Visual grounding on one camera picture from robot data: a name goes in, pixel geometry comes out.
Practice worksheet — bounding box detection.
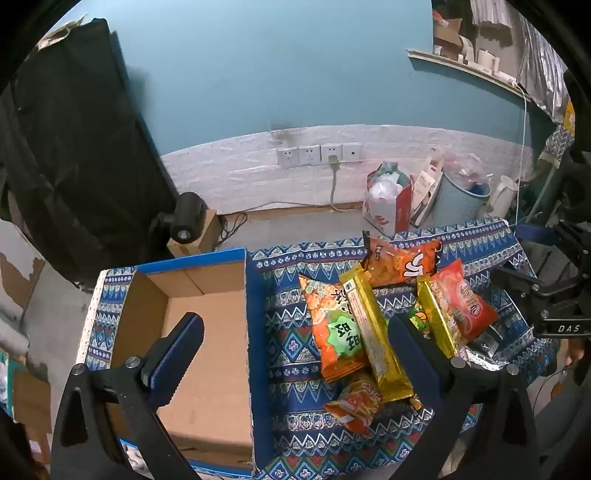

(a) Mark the orange snack packet white figure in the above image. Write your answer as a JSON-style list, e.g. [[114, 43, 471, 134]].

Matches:
[[360, 231, 444, 288]]

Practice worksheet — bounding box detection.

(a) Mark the thin white cord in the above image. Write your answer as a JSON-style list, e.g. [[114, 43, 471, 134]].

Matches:
[[517, 88, 529, 217]]

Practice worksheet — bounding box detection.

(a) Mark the white paper bag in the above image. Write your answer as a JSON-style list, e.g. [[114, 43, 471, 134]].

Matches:
[[411, 148, 444, 227]]

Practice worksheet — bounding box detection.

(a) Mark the long gold snack packet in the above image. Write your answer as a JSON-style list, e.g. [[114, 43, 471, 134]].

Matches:
[[338, 264, 415, 403]]

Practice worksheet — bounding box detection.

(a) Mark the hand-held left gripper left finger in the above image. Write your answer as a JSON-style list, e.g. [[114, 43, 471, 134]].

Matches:
[[51, 312, 206, 480]]

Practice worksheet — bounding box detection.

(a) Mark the red and white bag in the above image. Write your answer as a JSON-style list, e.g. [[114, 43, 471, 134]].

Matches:
[[364, 161, 415, 236]]

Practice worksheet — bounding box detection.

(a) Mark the grey patterned cloth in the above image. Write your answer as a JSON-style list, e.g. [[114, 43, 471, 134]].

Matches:
[[538, 124, 573, 167]]

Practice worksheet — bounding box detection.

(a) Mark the short gold snack packet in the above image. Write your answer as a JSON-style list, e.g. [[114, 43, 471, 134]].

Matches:
[[416, 274, 472, 361]]

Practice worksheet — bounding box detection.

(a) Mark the black floor cable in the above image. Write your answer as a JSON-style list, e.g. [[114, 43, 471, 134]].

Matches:
[[217, 212, 250, 243]]

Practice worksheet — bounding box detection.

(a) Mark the beige plug and cable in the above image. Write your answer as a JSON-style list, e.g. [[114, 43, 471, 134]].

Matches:
[[327, 156, 362, 213]]

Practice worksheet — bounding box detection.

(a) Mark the light blue bucket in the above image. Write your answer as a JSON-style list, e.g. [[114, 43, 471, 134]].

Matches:
[[434, 154, 492, 227]]

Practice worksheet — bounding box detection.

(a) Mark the black panel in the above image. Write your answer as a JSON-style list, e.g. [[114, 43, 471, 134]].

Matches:
[[0, 18, 178, 282]]

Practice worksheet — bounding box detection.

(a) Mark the orange noodle snack packet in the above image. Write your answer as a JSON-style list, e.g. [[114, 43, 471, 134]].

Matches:
[[322, 374, 384, 438]]

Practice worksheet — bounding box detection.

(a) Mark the cardboard box with blue rim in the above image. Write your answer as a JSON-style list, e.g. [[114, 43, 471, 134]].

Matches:
[[111, 248, 254, 478]]

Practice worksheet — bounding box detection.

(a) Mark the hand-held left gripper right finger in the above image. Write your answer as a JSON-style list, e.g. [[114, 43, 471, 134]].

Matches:
[[387, 314, 541, 480]]

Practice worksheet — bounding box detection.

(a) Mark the red snack packet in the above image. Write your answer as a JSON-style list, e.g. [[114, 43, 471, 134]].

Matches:
[[431, 258, 500, 342]]

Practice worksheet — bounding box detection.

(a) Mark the white kettle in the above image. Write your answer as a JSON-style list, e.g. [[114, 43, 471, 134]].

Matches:
[[487, 175, 519, 217]]

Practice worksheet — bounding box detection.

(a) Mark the small brown cardboard box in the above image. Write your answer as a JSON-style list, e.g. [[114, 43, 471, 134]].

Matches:
[[166, 210, 220, 258]]

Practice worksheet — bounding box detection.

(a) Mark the white wall shelf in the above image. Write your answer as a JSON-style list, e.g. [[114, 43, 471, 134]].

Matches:
[[406, 48, 532, 97]]

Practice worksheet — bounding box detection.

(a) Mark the blue patterned blanket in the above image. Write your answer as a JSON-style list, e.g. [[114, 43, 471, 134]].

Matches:
[[76, 217, 559, 480]]

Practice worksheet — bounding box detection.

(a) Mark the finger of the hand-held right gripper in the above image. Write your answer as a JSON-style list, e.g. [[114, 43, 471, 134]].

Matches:
[[490, 267, 543, 301], [515, 224, 561, 245]]

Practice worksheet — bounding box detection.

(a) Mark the orange and green snack packet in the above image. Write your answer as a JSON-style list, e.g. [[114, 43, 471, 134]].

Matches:
[[298, 274, 370, 384]]

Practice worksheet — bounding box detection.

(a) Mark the silver foil snack packet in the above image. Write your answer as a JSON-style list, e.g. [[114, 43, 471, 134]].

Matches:
[[455, 323, 509, 372]]

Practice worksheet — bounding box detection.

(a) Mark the silver foil sheet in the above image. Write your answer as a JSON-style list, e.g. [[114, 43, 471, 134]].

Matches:
[[517, 18, 568, 121]]

